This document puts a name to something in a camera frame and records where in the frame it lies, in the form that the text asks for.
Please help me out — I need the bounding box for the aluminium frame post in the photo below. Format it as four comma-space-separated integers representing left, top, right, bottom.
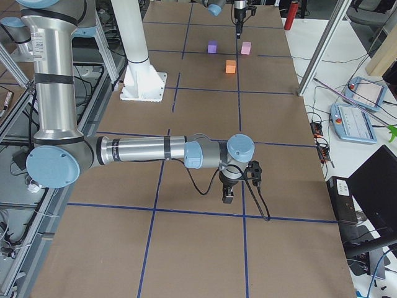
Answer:
297, 0, 351, 96

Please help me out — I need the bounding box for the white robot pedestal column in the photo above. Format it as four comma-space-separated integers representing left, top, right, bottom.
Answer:
112, 0, 167, 102

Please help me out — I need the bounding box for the aluminium side frame rail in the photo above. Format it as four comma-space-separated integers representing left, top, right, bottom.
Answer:
1, 47, 113, 297

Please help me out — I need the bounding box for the pink foam block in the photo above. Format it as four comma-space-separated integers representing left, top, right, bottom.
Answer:
241, 42, 251, 55

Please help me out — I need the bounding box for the purple foam block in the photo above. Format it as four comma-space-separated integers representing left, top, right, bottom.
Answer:
207, 40, 218, 53

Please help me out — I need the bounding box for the wooden board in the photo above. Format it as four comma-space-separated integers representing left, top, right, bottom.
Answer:
365, 26, 397, 76

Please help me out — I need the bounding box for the far blue teach pendant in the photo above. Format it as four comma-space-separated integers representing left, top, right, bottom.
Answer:
344, 76, 386, 112

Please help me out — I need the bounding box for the red cylinder tube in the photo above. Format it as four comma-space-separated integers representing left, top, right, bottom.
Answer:
284, 1, 299, 30

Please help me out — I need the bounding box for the orange black usb hub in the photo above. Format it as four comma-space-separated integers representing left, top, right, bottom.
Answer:
310, 122, 323, 137

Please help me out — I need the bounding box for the blue teach pendant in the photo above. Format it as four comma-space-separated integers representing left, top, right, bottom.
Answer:
344, 76, 386, 112
330, 103, 377, 144

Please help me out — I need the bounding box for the black box with label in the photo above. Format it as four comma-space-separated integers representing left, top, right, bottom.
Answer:
326, 176, 358, 225

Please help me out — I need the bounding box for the black laptop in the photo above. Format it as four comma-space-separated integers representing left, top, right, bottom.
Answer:
345, 145, 396, 258

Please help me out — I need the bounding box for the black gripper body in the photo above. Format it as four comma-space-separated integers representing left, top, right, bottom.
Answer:
219, 172, 244, 194
233, 0, 246, 25

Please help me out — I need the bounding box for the orange foam block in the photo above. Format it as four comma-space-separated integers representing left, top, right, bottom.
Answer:
225, 60, 236, 74

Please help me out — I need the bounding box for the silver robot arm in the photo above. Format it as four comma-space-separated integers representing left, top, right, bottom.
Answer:
19, 1, 261, 204
197, 0, 249, 39

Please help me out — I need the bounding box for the near blue teach pendant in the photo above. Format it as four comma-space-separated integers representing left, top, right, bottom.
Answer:
330, 103, 377, 144

